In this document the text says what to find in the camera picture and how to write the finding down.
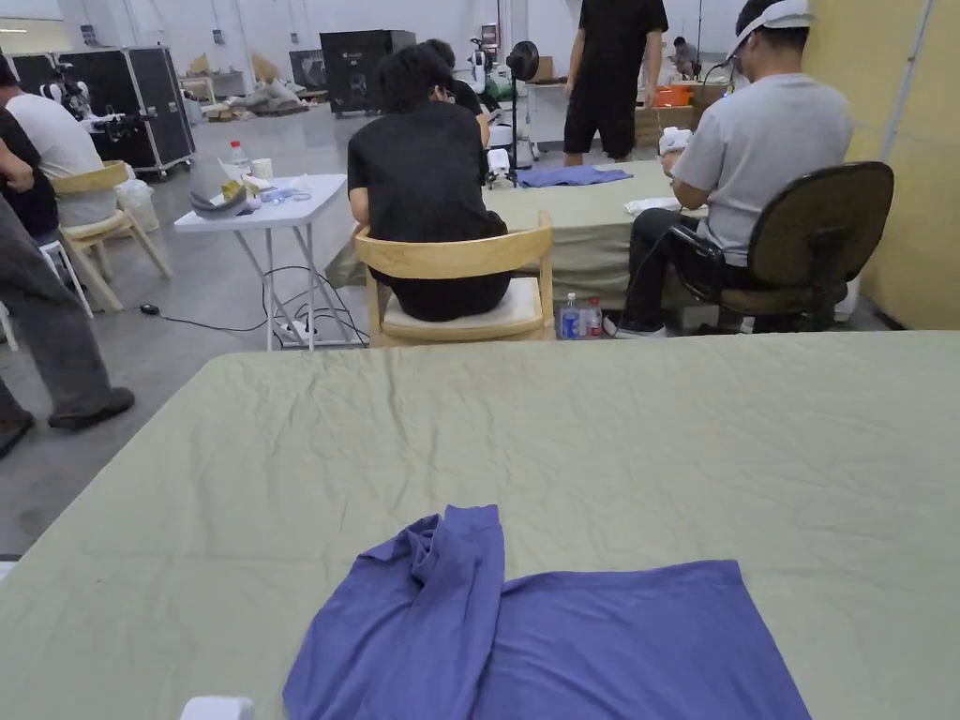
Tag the plastic bottle with blue label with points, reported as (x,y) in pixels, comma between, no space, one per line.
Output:
(571,319)

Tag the white robot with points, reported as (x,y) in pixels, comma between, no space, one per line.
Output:
(499,139)

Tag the large black flight case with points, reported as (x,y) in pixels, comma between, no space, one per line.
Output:
(150,105)

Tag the white cloth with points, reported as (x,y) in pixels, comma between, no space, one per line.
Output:
(652,204)

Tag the plastic bottle with red label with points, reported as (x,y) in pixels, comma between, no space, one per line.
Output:
(594,321)

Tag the white power strip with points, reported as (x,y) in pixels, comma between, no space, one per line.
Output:
(296,328)

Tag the black standing fan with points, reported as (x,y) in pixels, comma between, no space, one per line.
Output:
(523,61)

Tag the black equipment case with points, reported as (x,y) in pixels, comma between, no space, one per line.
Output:
(360,71)

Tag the dark blue shirt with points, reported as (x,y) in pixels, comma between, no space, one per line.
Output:
(574,176)
(600,645)

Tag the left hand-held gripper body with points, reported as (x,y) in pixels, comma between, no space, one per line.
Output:
(217,709)

